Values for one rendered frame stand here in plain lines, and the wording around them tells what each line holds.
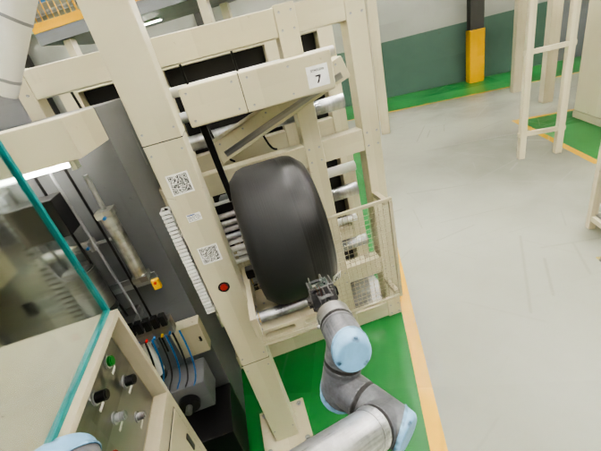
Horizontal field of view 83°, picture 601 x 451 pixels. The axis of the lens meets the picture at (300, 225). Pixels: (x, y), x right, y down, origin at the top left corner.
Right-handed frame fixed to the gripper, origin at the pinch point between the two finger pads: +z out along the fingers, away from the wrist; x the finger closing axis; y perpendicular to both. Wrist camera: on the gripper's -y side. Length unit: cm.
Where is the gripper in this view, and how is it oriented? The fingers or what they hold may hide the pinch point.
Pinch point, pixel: (315, 285)
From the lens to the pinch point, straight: 111.2
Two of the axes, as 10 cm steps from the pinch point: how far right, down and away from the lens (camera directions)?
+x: -9.4, 3.1, -1.1
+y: -2.5, -9.0, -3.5
